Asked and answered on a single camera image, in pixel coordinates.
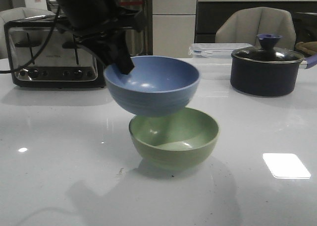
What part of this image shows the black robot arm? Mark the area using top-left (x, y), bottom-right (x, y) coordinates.
top-left (56, 0), bottom-right (147, 75)

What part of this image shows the white cabinet column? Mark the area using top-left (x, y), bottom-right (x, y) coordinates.
top-left (152, 0), bottom-right (197, 58)

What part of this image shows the black chrome toaster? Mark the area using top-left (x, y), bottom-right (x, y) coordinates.
top-left (4, 15), bottom-right (105, 88)

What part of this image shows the clear plastic food container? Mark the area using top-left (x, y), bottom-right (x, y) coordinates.
top-left (188, 43), bottom-right (252, 75)

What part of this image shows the dark blue saucepan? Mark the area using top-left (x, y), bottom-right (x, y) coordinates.
top-left (230, 55), bottom-right (317, 97)

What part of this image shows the tan cushion sofa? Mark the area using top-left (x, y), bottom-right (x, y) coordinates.
top-left (295, 41), bottom-right (317, 56)

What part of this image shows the beige upholstered chair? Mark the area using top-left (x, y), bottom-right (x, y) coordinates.
top-left (215, 7), bottom-right (296, 50)

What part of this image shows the blue bowl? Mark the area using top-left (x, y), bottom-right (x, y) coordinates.
top-left (104, 56), bottom-right (201, 117)

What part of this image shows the green bowl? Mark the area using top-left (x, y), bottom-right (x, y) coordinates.
top-left (129, 108), bottom-right (220, 170)

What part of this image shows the glass lid with blue knob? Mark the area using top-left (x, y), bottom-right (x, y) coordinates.
top-left (231, 34), bottom-right (304, 64)

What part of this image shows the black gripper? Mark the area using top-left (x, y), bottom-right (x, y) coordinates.
top-left (71, 8), bottom-right (147, 75)

